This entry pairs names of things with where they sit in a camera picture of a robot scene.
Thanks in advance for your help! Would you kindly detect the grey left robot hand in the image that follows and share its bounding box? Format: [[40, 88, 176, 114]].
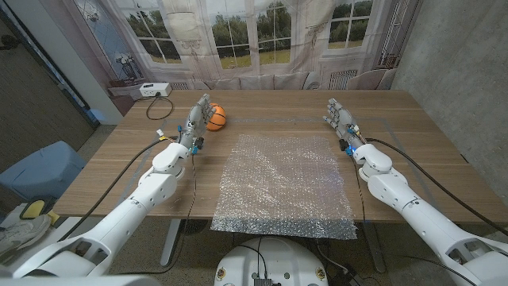
[[179, 93, 217, 151]]

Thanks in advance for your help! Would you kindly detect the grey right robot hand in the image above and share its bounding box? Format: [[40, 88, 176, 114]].
[[322, 98, 365, 155]]

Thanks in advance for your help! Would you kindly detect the small orange basketball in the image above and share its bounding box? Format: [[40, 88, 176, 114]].
[[206, 102, 228, 132]]

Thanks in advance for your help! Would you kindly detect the clear bubble wrap sheet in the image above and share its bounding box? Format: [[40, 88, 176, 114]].
[[210, 133, 358, 241]]

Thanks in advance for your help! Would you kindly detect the white power strip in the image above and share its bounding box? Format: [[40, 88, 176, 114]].
[[138, 82, 173, 99]]

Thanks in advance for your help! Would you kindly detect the black power adapter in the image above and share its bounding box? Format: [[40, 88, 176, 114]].
[[331, 269, 367, 286]]

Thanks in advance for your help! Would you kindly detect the printed window backdrop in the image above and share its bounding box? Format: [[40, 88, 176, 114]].
[[37, 0, 424, 117]]

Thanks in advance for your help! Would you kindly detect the black round floor fan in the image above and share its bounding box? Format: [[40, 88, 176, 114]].
[[179, 219, 210, 236]]

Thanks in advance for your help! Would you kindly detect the grey table leg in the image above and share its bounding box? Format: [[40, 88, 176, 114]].
[[160, 218, 182, 268], [362, 222, 387, 274]]

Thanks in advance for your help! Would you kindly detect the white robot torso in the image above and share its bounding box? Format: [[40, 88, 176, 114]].
[[214, 237, 329, 286]]

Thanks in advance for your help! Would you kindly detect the blue grey seat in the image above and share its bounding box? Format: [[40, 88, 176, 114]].
[[0, 140, 88, 202]]

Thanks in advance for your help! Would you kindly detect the yellow and black floor item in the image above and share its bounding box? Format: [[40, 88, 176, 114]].
[[18, 199, 61, 226]]

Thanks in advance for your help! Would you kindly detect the grey sneaker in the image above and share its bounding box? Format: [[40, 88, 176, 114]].
[[0, 214, 53, 260]]

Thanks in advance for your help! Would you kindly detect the black power cable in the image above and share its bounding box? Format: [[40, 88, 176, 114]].
[[144, 94, 175, 122]]

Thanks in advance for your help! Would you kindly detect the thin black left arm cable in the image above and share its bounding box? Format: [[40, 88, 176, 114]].
[[114, 153, 198, 276]]

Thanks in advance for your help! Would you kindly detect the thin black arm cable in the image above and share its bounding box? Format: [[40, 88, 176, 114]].
[[352, 155, 367, 222], [114, 153, 198, 276]]

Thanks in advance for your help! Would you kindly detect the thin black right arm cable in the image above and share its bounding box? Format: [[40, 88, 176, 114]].
[[352, 155, 367, 222]]

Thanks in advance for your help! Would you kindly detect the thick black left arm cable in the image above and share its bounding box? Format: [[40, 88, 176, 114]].
[[58, 136, 179, 242]]

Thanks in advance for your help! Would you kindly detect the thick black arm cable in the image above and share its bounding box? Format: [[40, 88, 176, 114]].
[[364, 137, 508, 236], [58, 136, 179, 242]]

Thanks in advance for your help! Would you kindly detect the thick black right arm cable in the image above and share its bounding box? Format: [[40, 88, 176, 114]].
[[364, 137, 508, 236]]

